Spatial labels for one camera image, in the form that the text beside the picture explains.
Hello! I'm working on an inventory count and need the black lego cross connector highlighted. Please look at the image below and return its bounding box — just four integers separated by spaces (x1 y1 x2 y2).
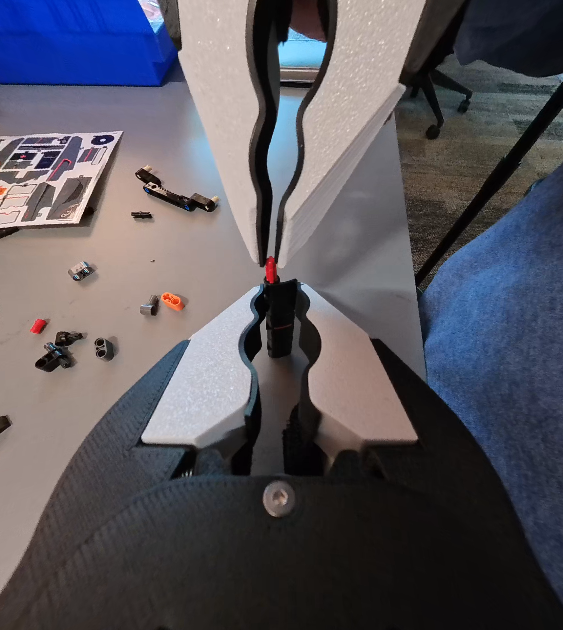
35 343 73 371

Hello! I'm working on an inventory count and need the black stand leg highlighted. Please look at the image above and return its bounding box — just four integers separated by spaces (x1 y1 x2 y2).
413 73 563 287

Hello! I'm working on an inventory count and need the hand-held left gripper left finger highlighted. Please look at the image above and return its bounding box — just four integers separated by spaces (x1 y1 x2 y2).
141 285 267 475

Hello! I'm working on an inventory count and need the person's right hand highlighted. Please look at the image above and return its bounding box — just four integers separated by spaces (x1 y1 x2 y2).
289 0 330 41

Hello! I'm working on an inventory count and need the sticker sheet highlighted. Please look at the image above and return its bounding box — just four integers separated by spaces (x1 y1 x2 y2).
0 130 124 233

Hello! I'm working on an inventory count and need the black lego shock absorber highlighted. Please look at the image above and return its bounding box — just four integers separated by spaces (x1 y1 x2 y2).
263 277 298 359

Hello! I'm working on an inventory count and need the grey office chair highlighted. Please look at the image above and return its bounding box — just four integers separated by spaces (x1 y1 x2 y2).
399 0 475 141

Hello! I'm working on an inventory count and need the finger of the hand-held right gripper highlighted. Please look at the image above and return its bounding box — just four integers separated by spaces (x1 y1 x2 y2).
176 0 283 270
274 0 428 267

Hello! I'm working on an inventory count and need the blue plastic bin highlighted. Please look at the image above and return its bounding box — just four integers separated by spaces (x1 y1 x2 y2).
0 0 180 88

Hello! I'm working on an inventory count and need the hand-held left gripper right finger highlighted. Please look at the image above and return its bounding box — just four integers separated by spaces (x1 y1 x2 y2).
295 284 419 475

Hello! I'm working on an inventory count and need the person's blue sweater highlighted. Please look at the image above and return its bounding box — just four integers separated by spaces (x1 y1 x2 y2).
418 132 563 630

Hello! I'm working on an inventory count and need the black lego beam with pins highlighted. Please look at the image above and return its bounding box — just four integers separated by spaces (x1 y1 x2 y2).
135 164 219 214

